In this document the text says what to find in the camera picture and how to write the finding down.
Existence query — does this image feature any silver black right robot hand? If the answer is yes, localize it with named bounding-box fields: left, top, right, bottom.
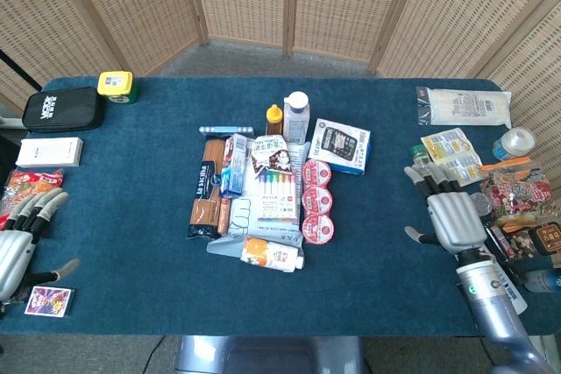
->
left=403, top=162, right=488, bottom=257

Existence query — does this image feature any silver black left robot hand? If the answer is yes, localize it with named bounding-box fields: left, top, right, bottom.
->
left=0, top=187, right=82, bottom=305

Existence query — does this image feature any red jelly cup pack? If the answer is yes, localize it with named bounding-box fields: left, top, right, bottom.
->
left=301, top=159, right=337, bottom=245

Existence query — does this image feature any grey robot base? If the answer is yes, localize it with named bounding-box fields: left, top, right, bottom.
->
left=174, top=335, right=367, bottom=374

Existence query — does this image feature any small clear glass jar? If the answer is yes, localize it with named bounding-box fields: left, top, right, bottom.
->
left=470, top=192, right=494, bottom=218

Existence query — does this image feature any black packet with red label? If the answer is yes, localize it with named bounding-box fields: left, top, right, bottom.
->
left=484, top=223, right=516, bottom=262

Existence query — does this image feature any yellow white sachet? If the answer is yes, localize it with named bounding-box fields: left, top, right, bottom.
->
left=420, top=127, right=472, bottom=161
left=434, top=150, right=485, bottom=193

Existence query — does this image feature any purple playing card box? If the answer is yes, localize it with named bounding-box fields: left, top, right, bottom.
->
left=24, top=286, right=75, bottom=318

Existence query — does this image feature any colourful floral snack bag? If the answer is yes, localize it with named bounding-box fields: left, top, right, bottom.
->
left=480, top=167, right=555, bottom=222

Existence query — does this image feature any red orange snack bag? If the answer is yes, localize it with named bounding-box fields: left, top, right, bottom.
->
left=0, top=168, right=65, bottom=231

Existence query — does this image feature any orange plastic utensil pack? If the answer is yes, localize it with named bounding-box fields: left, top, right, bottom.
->
left=479, top=155, right=534, bottom=174

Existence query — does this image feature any spice jar with green cap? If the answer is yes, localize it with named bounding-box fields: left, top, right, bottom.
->
left=409, top=145, right=433, bottom=170

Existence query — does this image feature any nut pack with brown label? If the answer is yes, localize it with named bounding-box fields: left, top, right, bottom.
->
left=502, top=221, right=561, bottom=262

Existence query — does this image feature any white bottle with blue label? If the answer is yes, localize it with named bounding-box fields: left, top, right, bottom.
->
left=493, top=255, right=529, bottom=316

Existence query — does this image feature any white rectangular box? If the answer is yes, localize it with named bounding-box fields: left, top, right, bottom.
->
left=15, top=137, right=84, bottom=169

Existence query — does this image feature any clear water bottle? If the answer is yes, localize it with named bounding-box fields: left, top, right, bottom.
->
left=522, top=268, right=561, bottom=294

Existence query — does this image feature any white noodle package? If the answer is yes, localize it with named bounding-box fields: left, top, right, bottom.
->
left=415, top=85, right=514, bottom=130

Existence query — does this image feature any blue table mat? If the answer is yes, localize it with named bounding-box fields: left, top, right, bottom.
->
left=0, top=76, right=561, bottom=338

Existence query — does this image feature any calculator in blue white box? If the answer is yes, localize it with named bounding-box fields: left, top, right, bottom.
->
left=307, top=117, right=373, bottom=176

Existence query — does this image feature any black zip pouch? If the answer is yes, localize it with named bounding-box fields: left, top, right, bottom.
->
left=21, top=87, right=106, bottom=133

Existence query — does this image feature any coloured marker pen set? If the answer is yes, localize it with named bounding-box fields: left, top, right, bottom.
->
left=253, top=168, right=300, bottom=223

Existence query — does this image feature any black pole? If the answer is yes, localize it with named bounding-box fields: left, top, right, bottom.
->
left=0, top=48, right=43, bottom=91

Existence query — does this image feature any orange juice carton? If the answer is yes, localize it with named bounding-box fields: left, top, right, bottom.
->
left=239, top=236, right=306, bottom=274

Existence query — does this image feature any clear bottle with white cap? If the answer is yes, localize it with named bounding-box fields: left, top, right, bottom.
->
left=281, top=90, right=311, bottom=145

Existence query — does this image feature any green tub with yellow lid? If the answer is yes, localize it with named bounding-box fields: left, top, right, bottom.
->
left=96, top=70, right=139, bottom=106

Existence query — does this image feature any white pouch with brown cartoon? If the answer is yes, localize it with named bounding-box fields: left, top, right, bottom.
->
left=250, top=133, right=295, bottom=179

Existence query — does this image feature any spaghetti pack with black label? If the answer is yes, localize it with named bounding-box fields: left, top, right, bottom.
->
left=188, top=137, right=227, bottom=241

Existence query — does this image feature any honey bottle with yellow cap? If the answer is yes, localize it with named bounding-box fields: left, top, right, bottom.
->
left=265, top=103, right=283, bottom=136

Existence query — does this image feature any large white grey bag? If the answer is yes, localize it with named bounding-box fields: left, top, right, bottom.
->
left=206, top=139, right=313, bottom=258

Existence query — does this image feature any thin brown box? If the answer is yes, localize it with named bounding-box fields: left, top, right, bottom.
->
left=217, top=197, right=232, bottom=236

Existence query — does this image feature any blue white toothpaste box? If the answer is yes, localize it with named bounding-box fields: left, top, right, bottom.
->
left=218, top=133, right=250, bottom=199

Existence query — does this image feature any blue silver strip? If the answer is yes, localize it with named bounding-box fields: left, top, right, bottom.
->
left=198, top=124, right=256, bottom=137

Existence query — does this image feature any black floor cable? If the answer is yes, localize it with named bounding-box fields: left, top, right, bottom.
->
left=143, top=335, right=168, bottom=374

